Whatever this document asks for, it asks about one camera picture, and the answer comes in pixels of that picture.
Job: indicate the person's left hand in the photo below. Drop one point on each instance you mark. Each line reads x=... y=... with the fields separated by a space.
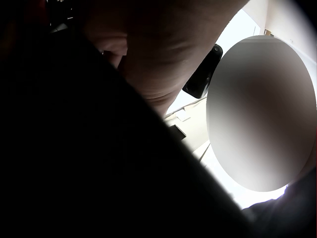
x=158 y=49

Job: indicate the person's left fingers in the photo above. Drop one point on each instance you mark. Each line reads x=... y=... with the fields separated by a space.
x=111 y=47

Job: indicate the large black object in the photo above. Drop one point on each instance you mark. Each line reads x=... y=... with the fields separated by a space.
x=81 y=148

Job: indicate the person's body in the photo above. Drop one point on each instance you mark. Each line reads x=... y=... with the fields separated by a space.
x=284 y=213

